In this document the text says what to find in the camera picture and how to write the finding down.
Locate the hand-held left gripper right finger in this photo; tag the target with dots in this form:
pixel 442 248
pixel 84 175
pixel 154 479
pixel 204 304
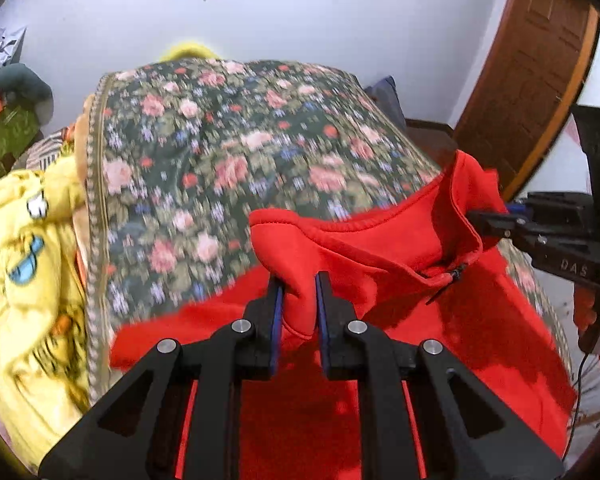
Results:
pixel 321 310

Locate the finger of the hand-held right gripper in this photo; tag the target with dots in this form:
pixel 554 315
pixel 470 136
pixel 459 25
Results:
pixel 519 209
pixel 500 227

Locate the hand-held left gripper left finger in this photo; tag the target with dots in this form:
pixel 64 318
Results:
pixel 278 310

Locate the red zip jacket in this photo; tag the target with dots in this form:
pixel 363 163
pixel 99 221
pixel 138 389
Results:
pixel 380 240

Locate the person's right hand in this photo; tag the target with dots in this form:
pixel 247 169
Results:
pixel 586 307

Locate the brown wooden door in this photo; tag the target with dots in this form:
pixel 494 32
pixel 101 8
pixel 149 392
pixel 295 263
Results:
pixel 530 60

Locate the dark blue cloth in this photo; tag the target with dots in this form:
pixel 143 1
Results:
pixel 387 100

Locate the floral bedspread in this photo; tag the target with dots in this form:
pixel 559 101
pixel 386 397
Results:
pixel 230 135

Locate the yellow cartoon blanket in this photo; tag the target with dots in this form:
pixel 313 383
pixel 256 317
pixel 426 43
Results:
pixel 25 310

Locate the yellow hoop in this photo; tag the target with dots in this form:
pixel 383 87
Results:
pixel 187 50

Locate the striped cloth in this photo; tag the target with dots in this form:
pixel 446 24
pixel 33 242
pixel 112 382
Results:
pixel 50 152

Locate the dark grey pillow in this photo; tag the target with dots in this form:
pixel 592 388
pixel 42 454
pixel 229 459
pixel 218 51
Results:
pixel 22 85

